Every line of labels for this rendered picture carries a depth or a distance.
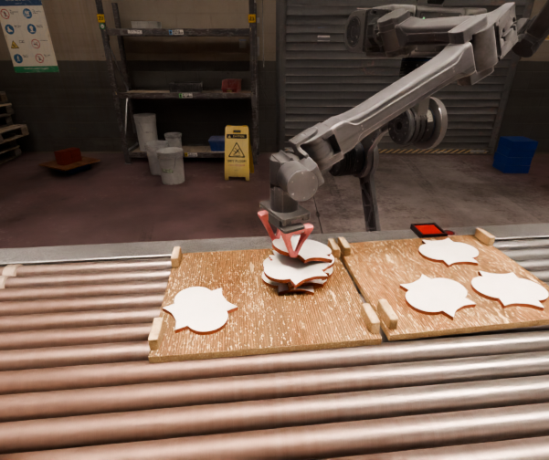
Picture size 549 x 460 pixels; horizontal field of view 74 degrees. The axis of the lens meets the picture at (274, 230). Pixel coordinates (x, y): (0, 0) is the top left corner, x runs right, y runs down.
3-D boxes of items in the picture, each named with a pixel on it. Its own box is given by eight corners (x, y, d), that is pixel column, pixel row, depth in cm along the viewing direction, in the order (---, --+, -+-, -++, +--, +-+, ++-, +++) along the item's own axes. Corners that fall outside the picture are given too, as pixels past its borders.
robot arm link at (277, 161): (292, 147, 72) (265, 150, 71) (306, 156, 67) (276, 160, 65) (292, 180, 76) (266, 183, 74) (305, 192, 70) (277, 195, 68)
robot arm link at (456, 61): (480, 67, 77) (472, 14, 72) (501, 68, 73) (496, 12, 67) (309, 174, 76) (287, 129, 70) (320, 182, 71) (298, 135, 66)
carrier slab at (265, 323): (175, 258, 93) (174, 253, 93) (332, 249, 97) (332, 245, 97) (149, 363, 62) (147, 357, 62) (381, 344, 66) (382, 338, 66)
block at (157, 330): (155, 329, 68) (153, 317, 67) (165, 328, 68) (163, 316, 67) (149, 352, 63) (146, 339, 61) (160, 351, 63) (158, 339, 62)
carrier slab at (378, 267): (334, 248, 98) (334, 243, 97) (475, 238, 103) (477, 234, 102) (388, 341, 67) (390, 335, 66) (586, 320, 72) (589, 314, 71)
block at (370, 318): (359, 313, 72) (361, 302, 70) (368, 312, 72) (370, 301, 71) (370, 334, 66) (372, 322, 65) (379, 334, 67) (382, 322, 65)
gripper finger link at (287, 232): (285, 266, 73) (285, 224, 69) (268, 251, 79) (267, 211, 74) (313, 257, 76) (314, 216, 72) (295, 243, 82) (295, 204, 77)
